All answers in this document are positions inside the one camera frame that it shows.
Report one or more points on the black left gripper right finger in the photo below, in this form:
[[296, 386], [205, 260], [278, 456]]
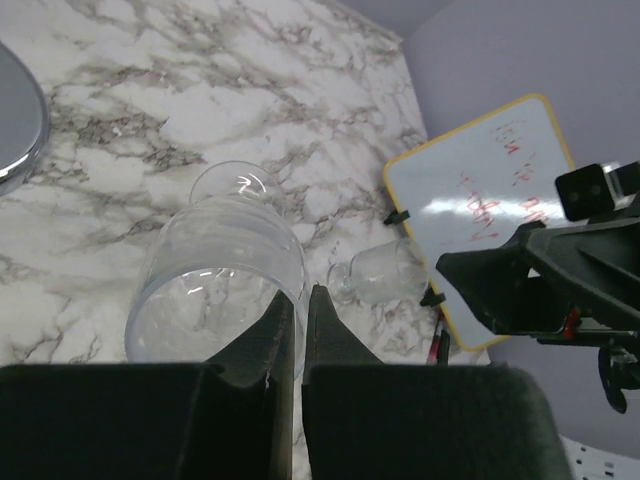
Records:
[[365, 419]]

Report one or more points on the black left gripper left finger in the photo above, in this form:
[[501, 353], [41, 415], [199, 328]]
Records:
[[229, 417]]

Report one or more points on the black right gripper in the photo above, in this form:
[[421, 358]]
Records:
[[593, 266]]

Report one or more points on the clear tumbler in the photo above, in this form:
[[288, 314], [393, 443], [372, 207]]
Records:
[[393, 271]]

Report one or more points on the clear wine glass front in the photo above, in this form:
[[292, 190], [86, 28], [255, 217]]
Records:
[[215, 267]]

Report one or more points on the chrome wine glass rack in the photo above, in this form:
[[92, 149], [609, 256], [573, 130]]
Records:
[[24, 121]]

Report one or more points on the red marker pen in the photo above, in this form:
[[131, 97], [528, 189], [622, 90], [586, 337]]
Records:
[[440, 344]]

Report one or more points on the yellow framed whiteboard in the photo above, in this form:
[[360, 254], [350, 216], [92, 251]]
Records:
[[470, 189]]

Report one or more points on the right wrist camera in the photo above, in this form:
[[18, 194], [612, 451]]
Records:
[[597, 189]]

